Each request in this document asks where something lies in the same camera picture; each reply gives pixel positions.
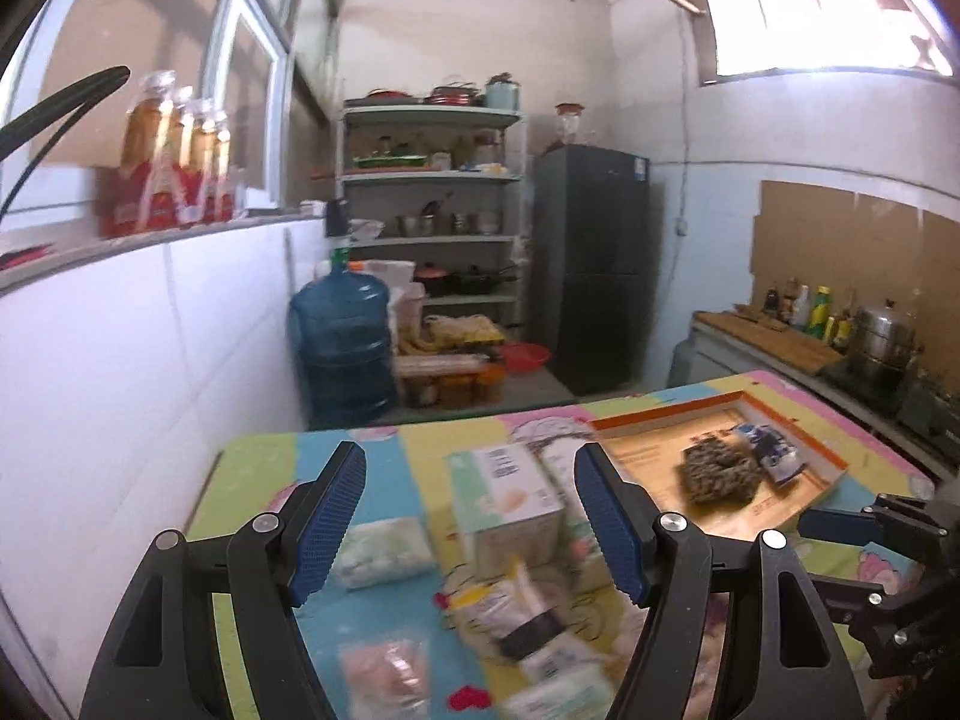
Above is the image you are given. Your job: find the glass jar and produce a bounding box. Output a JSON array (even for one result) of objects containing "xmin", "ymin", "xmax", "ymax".
[{"xmin": 555, "ymin": 101, "xmax": 586, "ymax": 147}]

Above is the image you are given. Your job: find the barred window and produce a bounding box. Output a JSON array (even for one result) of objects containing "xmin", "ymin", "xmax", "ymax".
[{"xmin": 701, "ymin": 0, "xmax": 953, "ymax": 87}]

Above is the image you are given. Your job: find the black water pump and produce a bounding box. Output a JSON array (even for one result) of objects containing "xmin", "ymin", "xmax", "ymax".
[{"xmin": 322, "ymin": 199, "xmax": 353, "ymax": 263}]

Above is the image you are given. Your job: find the colourful printed tablecloth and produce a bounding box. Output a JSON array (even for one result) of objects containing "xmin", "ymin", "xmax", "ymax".
[{"xmin": 184, "ymin": 369, "xmax": 938, "ymax": 720}]

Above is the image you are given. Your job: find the grey metal shelf rack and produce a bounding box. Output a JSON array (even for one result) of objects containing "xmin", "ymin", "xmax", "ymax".
[{"xmin": 336, "ymin": 101, "xmax": 526, "ymax": 361}]

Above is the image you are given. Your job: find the yellow bag of food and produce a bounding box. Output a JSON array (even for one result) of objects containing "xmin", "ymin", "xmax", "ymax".
[{"xmin": 397, "ymin": 313, "xmax": 505, "ymax": 355}]

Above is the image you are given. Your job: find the brown cardboard sheet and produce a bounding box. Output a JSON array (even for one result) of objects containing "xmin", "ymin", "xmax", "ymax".
[{"xmin": 750, "ymin": 180, "xmax": 960, "ymax": 320}]

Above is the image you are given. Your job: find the pink packet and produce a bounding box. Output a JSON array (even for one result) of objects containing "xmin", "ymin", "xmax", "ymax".
[{"xmin": 337, "ymin": 637, "xmax": 432, "ymax": 720}]

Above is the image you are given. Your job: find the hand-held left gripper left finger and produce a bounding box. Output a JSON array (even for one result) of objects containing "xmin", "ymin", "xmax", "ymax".
[{"xmin": 79, "ymin": 441, "xmax": 367, "ymax": 720}]

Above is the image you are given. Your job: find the white green packet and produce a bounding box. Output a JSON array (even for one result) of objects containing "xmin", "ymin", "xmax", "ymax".
[{"xmin": 502, "ymin": 637, "xmax": 620, "ymax": 720}]

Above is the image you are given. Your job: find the blue water jug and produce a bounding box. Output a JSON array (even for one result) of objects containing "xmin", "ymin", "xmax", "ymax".
[{"xmin": 289, "ymin": 259, "xmax": 398, "ymax": 428}]

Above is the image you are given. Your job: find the red pan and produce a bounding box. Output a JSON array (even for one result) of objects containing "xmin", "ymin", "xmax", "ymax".
[{"xmin": 424, "ymin": 79, "xmax": 485, "ymax": 106}]

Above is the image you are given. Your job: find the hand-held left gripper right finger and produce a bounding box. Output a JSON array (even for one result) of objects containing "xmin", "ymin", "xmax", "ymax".
[{"xmin": 574, "ymin": 442, "xmax": 871, "ymax": 720}]

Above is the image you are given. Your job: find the blue white snack packet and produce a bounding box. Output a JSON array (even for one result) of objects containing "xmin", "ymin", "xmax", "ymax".
[{"xmin": 733, "ymin": 424, "xmax": 807, "ymax": 492}]

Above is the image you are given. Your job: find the white green tissue pack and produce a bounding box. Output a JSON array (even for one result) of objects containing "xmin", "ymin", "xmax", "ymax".
[{"xmin": 330, "ymin": 517, "xmax": 432, "ymax": 592}]

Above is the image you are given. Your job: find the row of oil bottles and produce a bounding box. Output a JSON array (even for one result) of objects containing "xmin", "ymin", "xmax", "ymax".
[{"xmin": 101, "ymin": 71, "xmax": 245, "ymax": 239}]

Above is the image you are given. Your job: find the white sack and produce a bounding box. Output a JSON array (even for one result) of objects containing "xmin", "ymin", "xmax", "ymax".
[{"xmin": 352, "ymin": 259, "xmax": 418, "ymax": 331}]

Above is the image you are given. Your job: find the green white carton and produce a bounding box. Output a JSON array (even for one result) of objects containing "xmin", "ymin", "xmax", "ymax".
[{"xmin": 448, "ymin": 442, "xmax": 565, "ymax": 575}]

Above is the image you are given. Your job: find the black induction cooker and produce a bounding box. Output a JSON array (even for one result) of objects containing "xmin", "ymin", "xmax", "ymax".
[{"xmin": 821, "ymin": 358, "xmax": 912, "ymax": 413}]

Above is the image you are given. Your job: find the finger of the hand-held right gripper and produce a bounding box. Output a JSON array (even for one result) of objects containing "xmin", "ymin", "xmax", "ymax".
[
  {"xmin": 797, "ymin": 493, "xmax": 947, "ymax": 547},
  {"xmin": 814, "ymin": 574, "xmax": 923, "ymax": 647}
]

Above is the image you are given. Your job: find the black cable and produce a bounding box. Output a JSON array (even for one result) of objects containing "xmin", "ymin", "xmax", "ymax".
[{"xmin": 0, "ymin": 66, "xmax": 132, "ymax": 218}]

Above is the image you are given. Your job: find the black wok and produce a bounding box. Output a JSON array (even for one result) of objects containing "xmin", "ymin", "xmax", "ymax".
[{"xmin": 450, "ymin": 266, "xmax": 520, "ymax": 296}]

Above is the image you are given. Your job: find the red basin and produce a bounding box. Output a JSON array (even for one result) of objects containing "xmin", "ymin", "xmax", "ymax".
[{"xmin": 499, "ymin": 343, "xmax": 552, "ymax": 374}]

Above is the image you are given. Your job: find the steel steamer pot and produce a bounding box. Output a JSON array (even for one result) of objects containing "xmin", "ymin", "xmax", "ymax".
[{"xmin": 847, "ymin": 300, "xmax": 920, "ymax": 377}]

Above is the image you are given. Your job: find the teal pot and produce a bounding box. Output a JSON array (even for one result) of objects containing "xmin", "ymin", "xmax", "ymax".
[{"xmin": 486, "ymin": 73, "xmax": 522, "ymax": 112}]

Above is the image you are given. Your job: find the row of condiment bottles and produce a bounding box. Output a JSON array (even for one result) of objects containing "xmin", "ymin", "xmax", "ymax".
[{"xmin": 761, "ymin": 277, "xmax": 856, "ymax": 352}]

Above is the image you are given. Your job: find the aluminium sliding window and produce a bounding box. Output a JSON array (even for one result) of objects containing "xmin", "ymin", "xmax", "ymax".
[{"xmin": 0, "ymin": 0, "xmax": 293, "ymax": 218}]

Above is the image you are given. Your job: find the wooden cutting board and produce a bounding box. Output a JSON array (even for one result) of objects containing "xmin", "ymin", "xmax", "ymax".
[{"xmin": 694, "ymin": 309, "xmax": 845, "ymax": 374}]

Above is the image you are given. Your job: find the kitchen counter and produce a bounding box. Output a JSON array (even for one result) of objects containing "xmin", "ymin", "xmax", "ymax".
[{"xmin": 671, "ymin": 311, "xmax": 960, "ymax": 481}]

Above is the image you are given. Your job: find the red black tool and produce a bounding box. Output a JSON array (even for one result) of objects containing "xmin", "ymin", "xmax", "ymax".
[{"xmin": 0, "ymin": 242, "xmax": 55, "ymax": 272}]

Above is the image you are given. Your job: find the dark grey fridge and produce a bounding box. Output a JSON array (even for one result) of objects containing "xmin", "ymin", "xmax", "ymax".
[{"xmin": 531, "ymin": 144, "xmax": 652, "ymax": 397}]

